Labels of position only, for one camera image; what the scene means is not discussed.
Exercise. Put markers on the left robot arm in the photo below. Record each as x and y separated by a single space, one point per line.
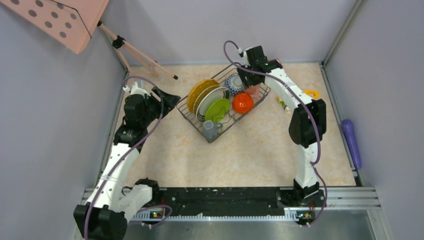
107 212

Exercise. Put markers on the black wire dish rack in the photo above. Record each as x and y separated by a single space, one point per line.
229 119

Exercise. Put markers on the orange bowl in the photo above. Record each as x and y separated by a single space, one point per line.
242 103

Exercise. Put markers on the round bamboo tray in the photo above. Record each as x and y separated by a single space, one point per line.
201 97

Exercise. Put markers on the grey mug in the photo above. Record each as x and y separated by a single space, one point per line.
211 129

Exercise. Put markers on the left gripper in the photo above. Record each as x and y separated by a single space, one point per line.
170 101

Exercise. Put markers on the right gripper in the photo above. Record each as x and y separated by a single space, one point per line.
244 75

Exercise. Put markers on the pink perforated stand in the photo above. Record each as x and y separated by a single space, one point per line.
73 22

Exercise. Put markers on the purple handle tool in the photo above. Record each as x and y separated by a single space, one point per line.
348 129

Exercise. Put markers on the colourful toy block stack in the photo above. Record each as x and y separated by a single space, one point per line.
283 104

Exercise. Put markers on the yellow polka dot plate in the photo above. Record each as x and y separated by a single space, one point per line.
197 90

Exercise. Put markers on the white plate green rim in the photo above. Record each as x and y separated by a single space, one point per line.
213 96

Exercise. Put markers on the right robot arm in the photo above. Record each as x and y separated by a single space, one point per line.
308 121

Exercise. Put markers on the blue red patterned bowl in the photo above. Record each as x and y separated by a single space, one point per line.
234 84

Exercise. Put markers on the yellow triangle toy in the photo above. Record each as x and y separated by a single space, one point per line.
312 93

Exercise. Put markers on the pink mug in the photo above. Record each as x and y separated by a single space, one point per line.
253 90

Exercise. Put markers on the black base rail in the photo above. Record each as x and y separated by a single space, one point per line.
232 201

